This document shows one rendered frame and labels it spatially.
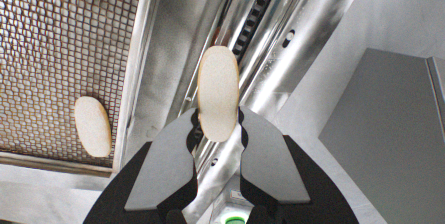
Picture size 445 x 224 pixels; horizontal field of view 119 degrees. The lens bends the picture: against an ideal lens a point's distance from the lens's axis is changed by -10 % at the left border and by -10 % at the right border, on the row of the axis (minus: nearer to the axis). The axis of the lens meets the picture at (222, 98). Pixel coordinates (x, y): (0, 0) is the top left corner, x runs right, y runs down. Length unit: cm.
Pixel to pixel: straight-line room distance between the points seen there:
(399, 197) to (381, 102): 11
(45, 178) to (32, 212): 46
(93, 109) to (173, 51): 12
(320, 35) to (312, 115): 16
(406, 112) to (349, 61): 10
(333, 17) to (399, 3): 13
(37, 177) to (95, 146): 14
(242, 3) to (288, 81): 11
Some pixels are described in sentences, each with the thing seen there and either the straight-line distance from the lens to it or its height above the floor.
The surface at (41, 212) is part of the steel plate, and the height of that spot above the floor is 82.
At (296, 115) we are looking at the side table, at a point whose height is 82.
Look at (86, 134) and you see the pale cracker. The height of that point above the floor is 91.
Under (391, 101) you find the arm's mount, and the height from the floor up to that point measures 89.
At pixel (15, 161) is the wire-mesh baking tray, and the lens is 34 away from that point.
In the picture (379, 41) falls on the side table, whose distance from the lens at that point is 33.
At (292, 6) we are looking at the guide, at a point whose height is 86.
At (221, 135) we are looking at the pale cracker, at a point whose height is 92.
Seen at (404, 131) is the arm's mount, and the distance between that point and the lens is 26.
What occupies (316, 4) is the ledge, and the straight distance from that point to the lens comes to 21.
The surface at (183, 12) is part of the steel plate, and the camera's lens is 23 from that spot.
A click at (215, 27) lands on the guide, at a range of 18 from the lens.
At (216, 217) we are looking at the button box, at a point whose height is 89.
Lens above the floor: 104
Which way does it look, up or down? 63 degrees down
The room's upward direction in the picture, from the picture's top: 177 degrees clockwise
